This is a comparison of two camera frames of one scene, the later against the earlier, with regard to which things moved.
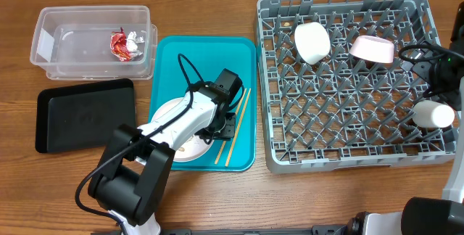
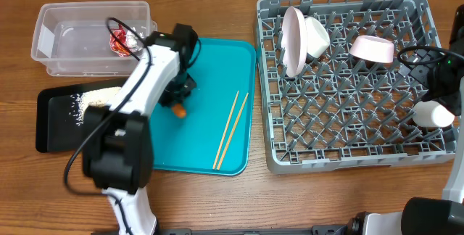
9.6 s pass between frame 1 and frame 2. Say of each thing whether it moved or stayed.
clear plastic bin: stayed
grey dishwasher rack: stayed
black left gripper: moved
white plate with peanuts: moved
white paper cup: stayed
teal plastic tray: stayed
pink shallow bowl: stayed
